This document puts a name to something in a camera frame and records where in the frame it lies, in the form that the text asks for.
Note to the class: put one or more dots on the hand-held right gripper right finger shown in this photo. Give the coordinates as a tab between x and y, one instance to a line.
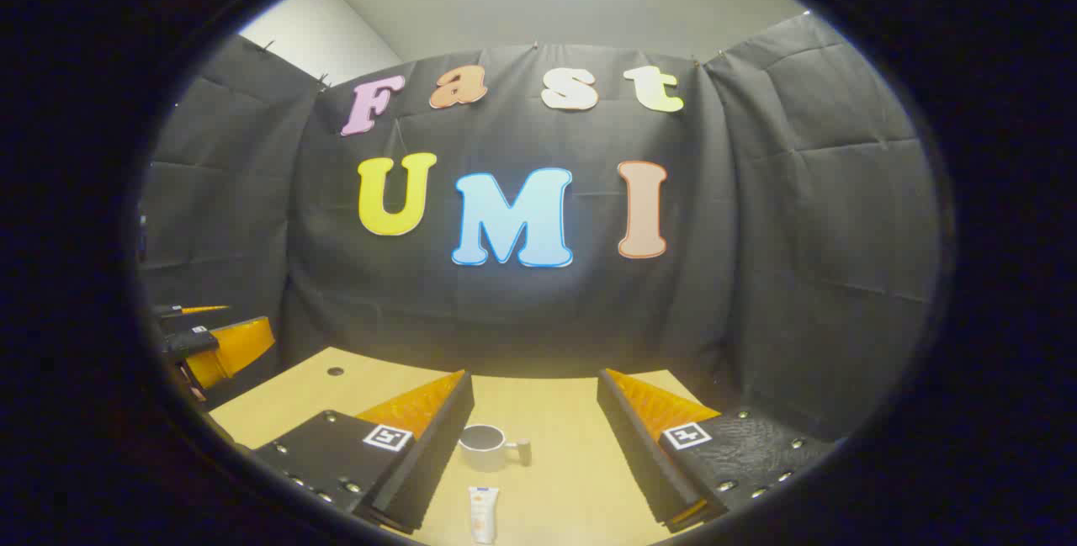
639	453

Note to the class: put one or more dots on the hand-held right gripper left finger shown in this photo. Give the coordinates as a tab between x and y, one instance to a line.
433	453

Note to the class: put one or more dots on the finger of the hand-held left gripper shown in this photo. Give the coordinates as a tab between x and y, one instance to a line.
236	344
172	310

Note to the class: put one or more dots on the white cup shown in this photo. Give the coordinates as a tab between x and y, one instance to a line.
484	453

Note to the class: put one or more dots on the white toothpaste tube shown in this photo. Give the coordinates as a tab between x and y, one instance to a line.
484	512

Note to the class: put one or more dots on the wooden desktop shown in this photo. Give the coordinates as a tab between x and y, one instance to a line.
555	411

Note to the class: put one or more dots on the black backdrop cloth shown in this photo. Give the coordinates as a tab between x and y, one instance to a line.
522	319

